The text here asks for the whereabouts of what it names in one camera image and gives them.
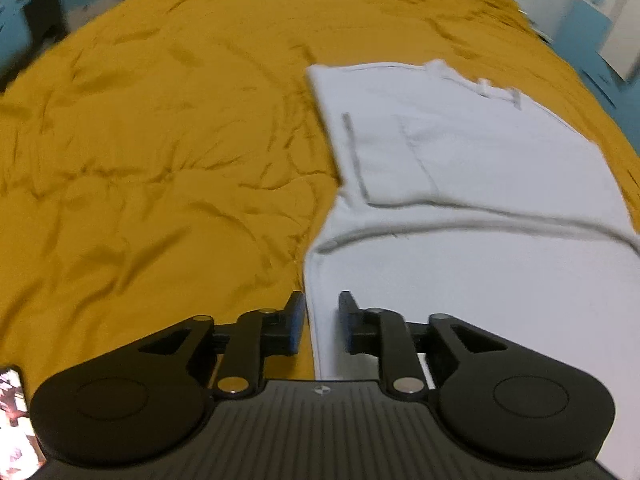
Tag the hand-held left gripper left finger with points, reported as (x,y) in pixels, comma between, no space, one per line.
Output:
(296,322)

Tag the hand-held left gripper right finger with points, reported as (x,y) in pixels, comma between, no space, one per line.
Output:
(346,322)

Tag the white printed t-shirt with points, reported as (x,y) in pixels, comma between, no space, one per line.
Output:
(475,160)

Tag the mustard yellow blanket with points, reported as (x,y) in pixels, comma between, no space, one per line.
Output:
(150,160)

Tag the smartphone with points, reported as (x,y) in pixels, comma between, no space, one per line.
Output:
(15,420)

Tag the dark desk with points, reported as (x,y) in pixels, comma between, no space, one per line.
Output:
(45,15)

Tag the blue and white wardrobe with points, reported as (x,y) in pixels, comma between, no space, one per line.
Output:
(600,5)

